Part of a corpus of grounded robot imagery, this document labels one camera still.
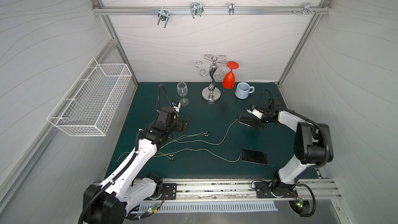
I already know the red plastic goblet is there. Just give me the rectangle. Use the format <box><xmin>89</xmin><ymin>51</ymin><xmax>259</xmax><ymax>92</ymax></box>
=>
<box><xmin>222</xmin><ymin>61</ymin><xmax>239</xmax><ymax>89</ymax></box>

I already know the white wire basket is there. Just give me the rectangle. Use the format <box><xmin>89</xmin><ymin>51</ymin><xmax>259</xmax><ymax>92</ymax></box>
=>
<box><xmin>47</xmin><ymin>58</ymin><xmax>132</xmax><ymax>136</ymax></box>

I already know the metal u-bolt clamp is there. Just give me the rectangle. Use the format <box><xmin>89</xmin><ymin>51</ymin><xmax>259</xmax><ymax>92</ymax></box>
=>
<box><xmin>157</xmin><ymin>9</ymin><xmax>170</xmax><ymax>28</ymax></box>
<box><xmin>189</xmin><ymin>3</ymin><xmax>204</xmax><ymax>18</ymax></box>

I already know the metal bracket clamp right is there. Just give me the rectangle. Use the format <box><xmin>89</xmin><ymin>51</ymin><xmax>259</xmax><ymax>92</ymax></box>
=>
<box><xmin>292</xmin><ymin>3</ymin><xmax>320</xmax><ymax>16</ymax></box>

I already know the left arm base wiring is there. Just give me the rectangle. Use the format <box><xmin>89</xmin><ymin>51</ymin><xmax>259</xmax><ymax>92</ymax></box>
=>
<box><xmin>127</xmin><ymin>189</ymin><xmax>167</xmax><ymax>222</ymax></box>

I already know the metal hook clamp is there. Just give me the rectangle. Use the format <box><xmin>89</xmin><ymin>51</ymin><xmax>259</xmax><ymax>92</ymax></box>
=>
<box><xmin>229</xmin><ymin>3</ymin><xmax>235</xmax><ymax>16</ymax></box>

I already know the clear wine glass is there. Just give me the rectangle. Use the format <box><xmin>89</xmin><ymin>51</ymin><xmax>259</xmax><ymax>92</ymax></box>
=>
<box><xmin>177</xmin><ymin>82</ymin><xmax>189</xmax><ymax>106</ymax></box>

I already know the light blue ceramic mug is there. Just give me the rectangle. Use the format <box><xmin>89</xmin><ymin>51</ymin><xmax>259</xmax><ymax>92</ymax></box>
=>
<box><xmin>235</xmin><ymin>82</ymin><xmax>255</xmax><ymax>100</ymax></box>

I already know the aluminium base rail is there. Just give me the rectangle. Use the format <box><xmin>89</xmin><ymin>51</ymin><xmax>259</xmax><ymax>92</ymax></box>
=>
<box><xmin>93</xmin><ymin>178</ymin><xmax>341</xmax><ymax>203</ymax></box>

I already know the black smartphone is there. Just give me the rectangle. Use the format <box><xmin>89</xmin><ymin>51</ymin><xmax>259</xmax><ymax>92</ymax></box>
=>
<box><xmin>241</xmin><ymin>149</ymin><xmax>269</xmax><ymax>166</ymax></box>
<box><xmin>238</xmin><ymin>114</ymin><xmax>264</xmax><ymax>130</ymax></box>

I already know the metal u-bolt clamp middle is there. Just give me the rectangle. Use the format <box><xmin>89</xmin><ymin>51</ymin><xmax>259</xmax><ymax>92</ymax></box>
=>
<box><xmin>189</xmin><ymin>3</ymin><xmax>204</xmax><ymax>18</ymax></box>

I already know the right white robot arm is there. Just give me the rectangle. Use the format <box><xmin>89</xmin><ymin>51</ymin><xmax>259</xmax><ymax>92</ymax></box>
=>
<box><xmin>248</xmin><ymin>97</ymin><xmax>334</xmax><ymax>198</ymax></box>

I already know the chrome glass holder stand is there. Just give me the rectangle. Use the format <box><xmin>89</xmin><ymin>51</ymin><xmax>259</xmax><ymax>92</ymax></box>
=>
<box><xmin>194</xmin><ymin>55</ymin><xmax>227</xmax><ymax>103</ymax></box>

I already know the metal u-bolt clamp left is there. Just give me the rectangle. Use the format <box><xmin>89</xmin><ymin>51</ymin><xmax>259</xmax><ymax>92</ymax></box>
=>
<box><xmin>157</xmin><ymin>9</ymin><xmax>170</xmax><ymax>28</ymax></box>

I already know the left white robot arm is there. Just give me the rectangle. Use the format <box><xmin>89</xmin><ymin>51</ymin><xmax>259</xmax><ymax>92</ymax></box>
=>
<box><xmin>78</xmin><ymin>101</ymin><xmax>188</xmax><ymax>224</ymax></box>

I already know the aluminium crossbar rail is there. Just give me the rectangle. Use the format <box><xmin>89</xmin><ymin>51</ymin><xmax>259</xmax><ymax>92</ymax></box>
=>
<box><xmin>93</xmin><ymin>5</ymin><xmax>332</xmax><ymax>16</ymax></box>

